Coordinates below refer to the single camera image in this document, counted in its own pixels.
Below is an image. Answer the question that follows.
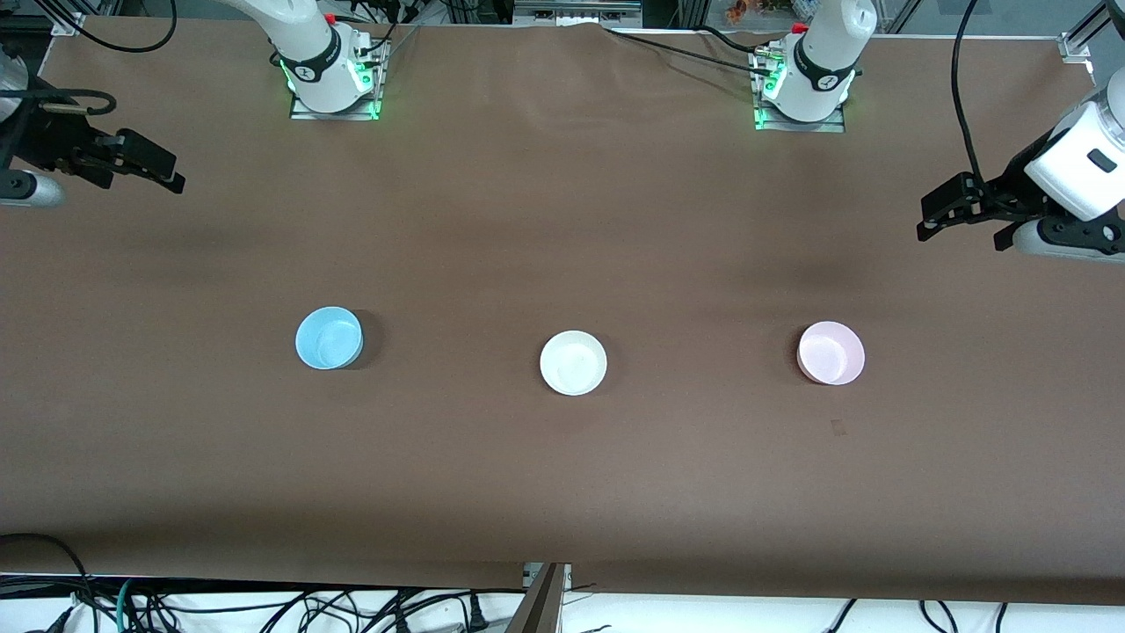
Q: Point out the pink bowl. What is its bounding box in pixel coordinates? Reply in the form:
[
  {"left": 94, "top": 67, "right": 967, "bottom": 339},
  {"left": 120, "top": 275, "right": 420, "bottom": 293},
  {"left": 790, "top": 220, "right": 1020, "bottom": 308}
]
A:
[{"left": 796, "top": 320, "right": 867, "bottom": 387}]

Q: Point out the blue bowl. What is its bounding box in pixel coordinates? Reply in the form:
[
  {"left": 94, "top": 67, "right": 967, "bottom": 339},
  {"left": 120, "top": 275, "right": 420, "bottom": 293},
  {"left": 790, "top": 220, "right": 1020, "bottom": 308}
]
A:
[{"left": 294, "top": 305, "right": 365, "bottom": 371}]

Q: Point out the white bowl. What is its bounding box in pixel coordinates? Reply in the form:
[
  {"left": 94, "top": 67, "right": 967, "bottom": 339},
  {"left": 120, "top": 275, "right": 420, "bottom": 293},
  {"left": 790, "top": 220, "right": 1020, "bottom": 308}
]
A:
[{"left": 539, "top": 330, "right": 609, "bottom": 397}]

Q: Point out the orange object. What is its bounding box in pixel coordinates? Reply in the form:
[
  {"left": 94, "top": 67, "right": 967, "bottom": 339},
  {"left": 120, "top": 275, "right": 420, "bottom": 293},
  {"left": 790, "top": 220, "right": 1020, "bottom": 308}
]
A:
[{"left": 726, "top": 0, "right": 796, "bottom": 25}]

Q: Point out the brown table cover sheet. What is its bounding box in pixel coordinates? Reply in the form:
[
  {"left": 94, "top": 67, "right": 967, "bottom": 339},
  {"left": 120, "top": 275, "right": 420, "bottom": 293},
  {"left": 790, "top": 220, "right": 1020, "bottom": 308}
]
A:
[{"left": 0, "top": 18, "right": 1125, "bottom": 606}]

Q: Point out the grey metal device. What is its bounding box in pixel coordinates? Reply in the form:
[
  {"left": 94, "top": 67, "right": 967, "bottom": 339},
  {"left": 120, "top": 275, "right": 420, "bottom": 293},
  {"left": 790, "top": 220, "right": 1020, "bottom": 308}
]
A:
[{"left": 514, "top": 0, "right": 644, "bottom": 25}]

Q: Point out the aluminium profile beam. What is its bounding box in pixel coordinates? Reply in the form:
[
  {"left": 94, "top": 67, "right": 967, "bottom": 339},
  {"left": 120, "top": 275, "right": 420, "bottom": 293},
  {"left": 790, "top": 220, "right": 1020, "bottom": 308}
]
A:
[{"left": 508, "top": 563, "right": 570, "bottom": 633}]

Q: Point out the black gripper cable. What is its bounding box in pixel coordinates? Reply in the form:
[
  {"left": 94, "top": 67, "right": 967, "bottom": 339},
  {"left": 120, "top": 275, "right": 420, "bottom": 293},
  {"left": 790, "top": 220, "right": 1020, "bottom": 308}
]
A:
[
  {"left": 952, "top": 0, "right": 990, "bottom": 186},
  {"left": 31, "top": 88, "right": 118, "bottom": 118}
]

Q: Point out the black hanging cable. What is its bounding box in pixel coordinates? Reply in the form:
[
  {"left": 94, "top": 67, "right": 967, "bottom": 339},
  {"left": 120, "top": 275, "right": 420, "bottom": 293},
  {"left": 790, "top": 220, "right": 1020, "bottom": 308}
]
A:
[{"left": 54, "top": 0, "right": 178, "bottom": 54}]

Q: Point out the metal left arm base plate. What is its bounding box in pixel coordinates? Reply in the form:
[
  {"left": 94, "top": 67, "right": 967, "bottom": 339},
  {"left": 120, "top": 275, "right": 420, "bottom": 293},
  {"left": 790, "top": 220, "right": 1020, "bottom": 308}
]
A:
[{"left": 754, "top": 97, "right": 846, "bottom": 134}]

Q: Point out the aluminium frame corner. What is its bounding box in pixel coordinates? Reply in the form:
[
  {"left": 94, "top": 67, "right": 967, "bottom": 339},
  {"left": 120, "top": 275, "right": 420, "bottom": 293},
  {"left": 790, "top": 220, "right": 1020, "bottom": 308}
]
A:
[{"left": 1057, "top": 0, "right": 1125, "bottom": 64}]

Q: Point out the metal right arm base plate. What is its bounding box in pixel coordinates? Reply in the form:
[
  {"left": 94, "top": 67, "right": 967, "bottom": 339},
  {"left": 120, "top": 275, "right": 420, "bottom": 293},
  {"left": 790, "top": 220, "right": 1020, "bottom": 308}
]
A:
[{"left": 290, "top": 92, "right": 381, "bottom": 121}]

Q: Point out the black base cable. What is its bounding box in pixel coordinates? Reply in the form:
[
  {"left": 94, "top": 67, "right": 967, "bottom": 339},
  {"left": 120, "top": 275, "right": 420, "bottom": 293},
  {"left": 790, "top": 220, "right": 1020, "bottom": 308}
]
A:
[{"left": 606, "top": 26, "right": 774, "bottom": 76}]

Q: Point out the thick black floor cable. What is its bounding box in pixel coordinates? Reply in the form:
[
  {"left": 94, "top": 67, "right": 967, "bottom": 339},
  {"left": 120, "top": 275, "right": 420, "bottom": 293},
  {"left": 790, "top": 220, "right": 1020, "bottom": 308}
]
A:
[{"left": 0, "top": 533, "right": 93, "bottom": 633}]

